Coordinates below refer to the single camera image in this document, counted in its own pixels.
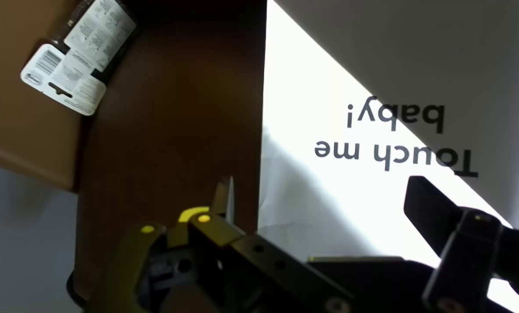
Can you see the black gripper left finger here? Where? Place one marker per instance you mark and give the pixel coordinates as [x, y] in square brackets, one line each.
[224, 201]

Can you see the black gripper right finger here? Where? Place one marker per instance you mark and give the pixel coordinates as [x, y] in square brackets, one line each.
[445, 225]

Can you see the white cardboard box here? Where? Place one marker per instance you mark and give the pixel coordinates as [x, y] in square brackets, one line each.
[361, 97]

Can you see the tan leather sofa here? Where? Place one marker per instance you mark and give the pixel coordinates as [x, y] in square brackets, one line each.
[183, 109]

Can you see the green white packet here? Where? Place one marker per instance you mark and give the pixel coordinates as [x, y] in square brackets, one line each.
[70, 71]

